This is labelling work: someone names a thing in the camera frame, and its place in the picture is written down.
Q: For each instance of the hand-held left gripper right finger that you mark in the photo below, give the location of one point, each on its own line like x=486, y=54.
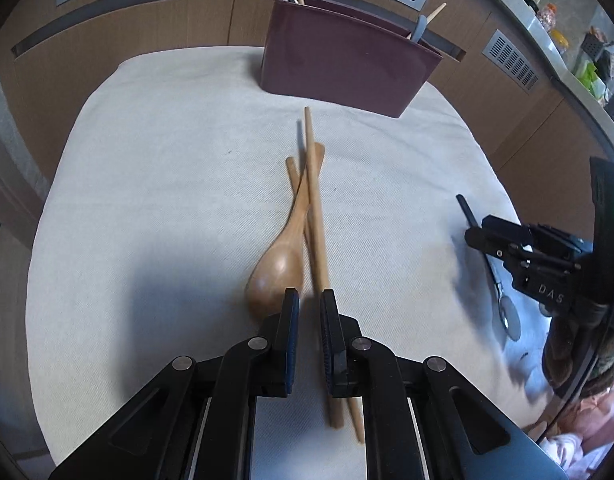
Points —
x=327, y=330

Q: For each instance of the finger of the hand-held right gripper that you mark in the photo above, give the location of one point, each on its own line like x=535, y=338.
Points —
x=487, y=242
x=507, y=227

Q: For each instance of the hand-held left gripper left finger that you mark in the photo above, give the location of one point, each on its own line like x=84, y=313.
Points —
x=290, y=325

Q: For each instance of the wooden spoon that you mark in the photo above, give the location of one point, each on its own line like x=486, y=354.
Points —
x=279, y=270

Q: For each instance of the grey plastic spoon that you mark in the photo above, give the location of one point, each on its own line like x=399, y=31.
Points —
x=422, y=27

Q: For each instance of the maroon plastic utensil holder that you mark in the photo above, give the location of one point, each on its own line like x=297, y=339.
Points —
x=337, y=60

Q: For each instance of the person's right forearm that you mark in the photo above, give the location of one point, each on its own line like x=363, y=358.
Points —
x=592, y=425

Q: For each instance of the person's right hand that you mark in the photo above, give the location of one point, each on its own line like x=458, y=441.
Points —
x=572, y=355

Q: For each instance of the beige stone countertop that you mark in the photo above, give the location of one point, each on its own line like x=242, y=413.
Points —
x=567, y=75

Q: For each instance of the small grey vent grille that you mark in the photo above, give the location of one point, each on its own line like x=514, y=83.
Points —
x=512, y=60

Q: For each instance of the green packets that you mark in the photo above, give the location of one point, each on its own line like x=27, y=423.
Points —
x=589, y=77

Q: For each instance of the white table cloth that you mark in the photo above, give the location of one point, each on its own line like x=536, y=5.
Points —
x=162, y=210

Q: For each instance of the red jar with yellow lid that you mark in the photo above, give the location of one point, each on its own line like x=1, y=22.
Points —
x=560, y=42

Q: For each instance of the orange-capped clear bottle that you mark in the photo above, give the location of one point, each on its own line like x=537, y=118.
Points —
x=547, y=16

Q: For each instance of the dark sauce bottle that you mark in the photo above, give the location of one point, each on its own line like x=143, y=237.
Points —
x=530, y=0

